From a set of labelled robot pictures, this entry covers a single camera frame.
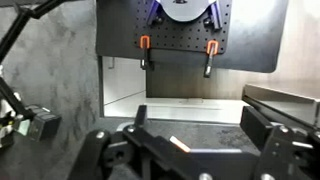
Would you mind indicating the dark robot stand board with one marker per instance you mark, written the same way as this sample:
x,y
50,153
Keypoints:
x,y
256,36

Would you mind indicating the black camera box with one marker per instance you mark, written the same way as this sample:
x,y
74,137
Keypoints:
x,y
45,125

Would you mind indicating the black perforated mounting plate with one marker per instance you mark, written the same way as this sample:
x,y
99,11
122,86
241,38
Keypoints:
x,y
181,35

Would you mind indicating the white open shelf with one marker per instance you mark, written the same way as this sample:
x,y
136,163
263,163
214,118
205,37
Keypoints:
x,y
126,83

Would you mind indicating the blue bracket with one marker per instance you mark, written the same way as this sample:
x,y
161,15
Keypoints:
x,y
154,11
215,15

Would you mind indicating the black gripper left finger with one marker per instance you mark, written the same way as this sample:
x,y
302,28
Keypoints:
x,y
141,116

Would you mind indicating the grey metal appliance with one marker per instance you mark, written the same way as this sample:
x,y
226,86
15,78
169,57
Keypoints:
x,y
286,101

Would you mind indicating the orange and white marker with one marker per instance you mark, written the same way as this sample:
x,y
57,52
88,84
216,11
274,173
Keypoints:
x,y
180,144

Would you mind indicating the grey round robot base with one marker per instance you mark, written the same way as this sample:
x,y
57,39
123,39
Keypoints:
x,y
186,10

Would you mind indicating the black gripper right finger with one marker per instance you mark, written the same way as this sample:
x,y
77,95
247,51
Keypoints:
x,y
255,125

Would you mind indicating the orange black clamp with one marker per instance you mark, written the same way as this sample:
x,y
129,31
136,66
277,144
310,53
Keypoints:
x,y
210,55
145,46

